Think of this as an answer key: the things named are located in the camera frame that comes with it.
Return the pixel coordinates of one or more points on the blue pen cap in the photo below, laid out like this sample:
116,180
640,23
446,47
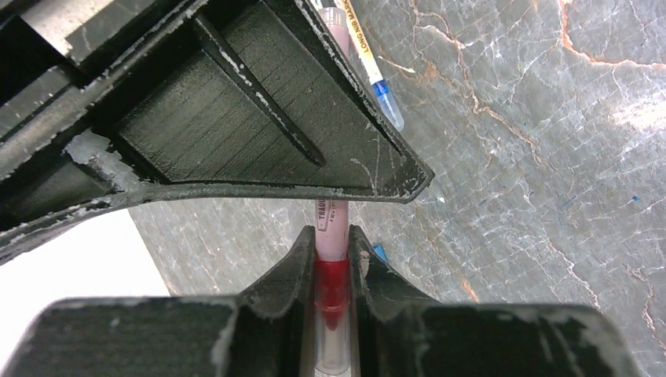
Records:
380,252

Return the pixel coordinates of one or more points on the clear capped blue marker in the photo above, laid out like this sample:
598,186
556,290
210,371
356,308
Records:
382,92

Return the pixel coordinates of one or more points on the red capped pink marker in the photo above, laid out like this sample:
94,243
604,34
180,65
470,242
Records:
331,291

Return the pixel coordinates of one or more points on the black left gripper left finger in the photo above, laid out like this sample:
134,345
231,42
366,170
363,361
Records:
265,330

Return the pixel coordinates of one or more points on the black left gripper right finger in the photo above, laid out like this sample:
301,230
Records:
401,331

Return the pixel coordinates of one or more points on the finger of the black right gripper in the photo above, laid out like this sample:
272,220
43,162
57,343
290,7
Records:
168,100

